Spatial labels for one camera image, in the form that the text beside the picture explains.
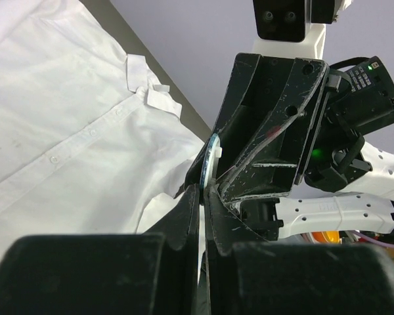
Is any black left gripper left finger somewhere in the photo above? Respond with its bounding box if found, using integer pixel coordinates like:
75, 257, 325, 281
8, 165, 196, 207
0, 185, 200, 314

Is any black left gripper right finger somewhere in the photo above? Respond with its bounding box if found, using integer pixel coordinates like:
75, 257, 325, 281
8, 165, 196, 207
204, 188, 394, 314

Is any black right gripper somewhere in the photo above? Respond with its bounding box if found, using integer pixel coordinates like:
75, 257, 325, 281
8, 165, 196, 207
183, 52, 331, 211

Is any blue round brooch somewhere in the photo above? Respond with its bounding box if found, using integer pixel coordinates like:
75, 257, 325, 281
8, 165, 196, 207
200, 133, 223, 198

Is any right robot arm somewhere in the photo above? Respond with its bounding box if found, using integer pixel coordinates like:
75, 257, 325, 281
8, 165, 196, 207
185, 1, 394, 241

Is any white button-up shirt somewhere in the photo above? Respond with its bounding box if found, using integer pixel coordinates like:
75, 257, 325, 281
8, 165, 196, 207
0, 1, 202, 255

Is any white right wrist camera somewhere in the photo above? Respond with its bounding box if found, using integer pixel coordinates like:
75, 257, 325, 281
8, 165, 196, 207
252, 0, 352, 59

